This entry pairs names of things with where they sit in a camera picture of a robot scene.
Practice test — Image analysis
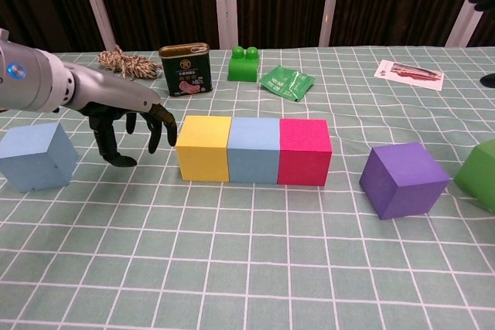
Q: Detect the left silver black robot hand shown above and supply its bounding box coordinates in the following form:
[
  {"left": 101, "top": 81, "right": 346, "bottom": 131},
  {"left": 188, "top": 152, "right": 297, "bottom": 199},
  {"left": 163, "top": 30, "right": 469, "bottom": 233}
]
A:
[{"left": 57, "top": 61, "right": 179, "bottom": 168}]

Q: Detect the green foam cube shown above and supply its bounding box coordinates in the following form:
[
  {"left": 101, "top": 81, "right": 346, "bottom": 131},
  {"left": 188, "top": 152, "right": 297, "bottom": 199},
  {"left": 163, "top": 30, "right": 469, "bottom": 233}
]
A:
[{"left": 452, "top": 138, "right": 495, "bottom": 213}]

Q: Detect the green foil sachet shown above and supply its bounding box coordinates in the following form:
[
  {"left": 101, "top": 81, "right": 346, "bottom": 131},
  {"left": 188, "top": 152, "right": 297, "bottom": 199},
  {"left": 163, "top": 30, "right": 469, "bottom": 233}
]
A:
[{"left": 258, "top": 65, "right": 316, "bottom": 104}]

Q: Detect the braided brown white rope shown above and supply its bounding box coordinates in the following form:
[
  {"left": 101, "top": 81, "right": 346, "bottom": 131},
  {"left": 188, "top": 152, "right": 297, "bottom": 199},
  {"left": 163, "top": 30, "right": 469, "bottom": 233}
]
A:
[{"left": 97, "top": 44, "right": 163, "bottom": 83}]

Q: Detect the light blue foam cube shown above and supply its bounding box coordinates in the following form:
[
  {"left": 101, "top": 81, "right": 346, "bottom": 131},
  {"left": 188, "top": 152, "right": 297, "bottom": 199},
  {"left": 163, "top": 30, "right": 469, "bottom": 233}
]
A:
[
  {"left": 227, "top": 117, "right": 282, "bottom": 185},
  {"left": 0, "top": 121, "right": 80, "bottom": 193}
]

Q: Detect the dark green luncheon meat can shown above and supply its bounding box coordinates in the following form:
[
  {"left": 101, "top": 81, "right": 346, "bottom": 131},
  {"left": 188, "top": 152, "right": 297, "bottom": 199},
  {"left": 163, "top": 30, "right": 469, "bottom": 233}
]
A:
[{"left": 159, "top": 43, "right": 213, "bottom": 97}]

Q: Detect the purple foam cube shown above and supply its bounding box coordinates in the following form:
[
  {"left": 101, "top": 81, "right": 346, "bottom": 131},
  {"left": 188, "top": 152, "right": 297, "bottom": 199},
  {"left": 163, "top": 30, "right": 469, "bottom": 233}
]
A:
[{"left": 359, "top": 141, "right": 452, "bottom": 220}]

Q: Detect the white metal frame post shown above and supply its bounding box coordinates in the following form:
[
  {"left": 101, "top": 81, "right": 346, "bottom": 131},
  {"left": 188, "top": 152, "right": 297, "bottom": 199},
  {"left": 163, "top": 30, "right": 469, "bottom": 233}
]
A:
[
  {"left": 212, "top": 0, "right": 239, "bottom": 51},
  {"left": 319, "top": 0, "right": 345, "bottom": 48},
  {"left": 444, "top": 0, "right": 495, "bottom": 48},
  {"left": 75, "top": 0, "right": 117, "bottom": 52}
]

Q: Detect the yellow foam cube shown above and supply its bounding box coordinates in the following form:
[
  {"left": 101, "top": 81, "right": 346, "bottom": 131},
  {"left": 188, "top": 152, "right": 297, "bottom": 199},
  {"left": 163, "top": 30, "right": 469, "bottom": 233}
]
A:
[{"left": 175, "top": 115, "right": 233, "bottom": 183}]

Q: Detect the green checked tablecloth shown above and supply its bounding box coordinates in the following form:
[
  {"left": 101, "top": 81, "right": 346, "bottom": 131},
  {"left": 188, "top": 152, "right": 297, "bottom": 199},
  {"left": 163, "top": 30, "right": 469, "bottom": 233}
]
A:
[{"left": 0, "top": 46, "right": 495, "bottom": 330}]

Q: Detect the green toy building brick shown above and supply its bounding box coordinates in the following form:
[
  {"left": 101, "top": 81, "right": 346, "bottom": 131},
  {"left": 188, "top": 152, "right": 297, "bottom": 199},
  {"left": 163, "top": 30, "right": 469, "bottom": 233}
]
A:
[{"left": 227, "top": 46, "right": 260, "bottom": 83}]

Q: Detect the magenta foam cube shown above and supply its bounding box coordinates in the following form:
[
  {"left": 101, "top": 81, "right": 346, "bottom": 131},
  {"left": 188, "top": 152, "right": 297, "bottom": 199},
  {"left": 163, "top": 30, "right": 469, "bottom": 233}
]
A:
[{"left": 277, "top": 117, "right": 333, "bottom": 187}]

